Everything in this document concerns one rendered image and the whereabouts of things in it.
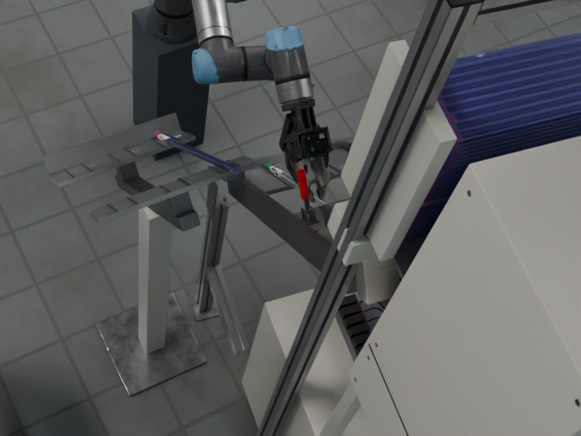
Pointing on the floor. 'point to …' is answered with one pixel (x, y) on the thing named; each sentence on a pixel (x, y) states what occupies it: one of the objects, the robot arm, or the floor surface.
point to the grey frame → (411, 81)
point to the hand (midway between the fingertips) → (315, 195)
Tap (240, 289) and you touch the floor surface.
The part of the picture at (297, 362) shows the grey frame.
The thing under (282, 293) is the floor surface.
